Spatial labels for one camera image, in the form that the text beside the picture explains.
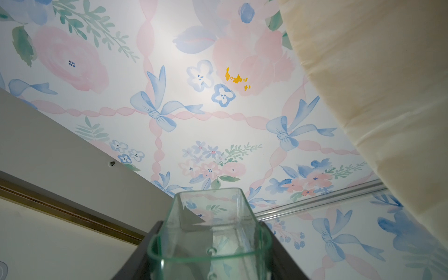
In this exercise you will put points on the cream waste bin with liner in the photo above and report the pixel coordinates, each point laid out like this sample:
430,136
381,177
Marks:
381,68

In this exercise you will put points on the aluminium corner post right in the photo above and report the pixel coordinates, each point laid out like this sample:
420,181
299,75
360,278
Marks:
322,200

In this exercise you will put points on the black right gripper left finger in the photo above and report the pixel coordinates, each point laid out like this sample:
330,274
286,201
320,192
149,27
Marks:
137,266

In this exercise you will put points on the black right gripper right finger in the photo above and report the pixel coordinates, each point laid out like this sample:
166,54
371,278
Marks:
282,266

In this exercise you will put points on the clear green-tinted tray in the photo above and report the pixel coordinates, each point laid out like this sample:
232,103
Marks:
210,235

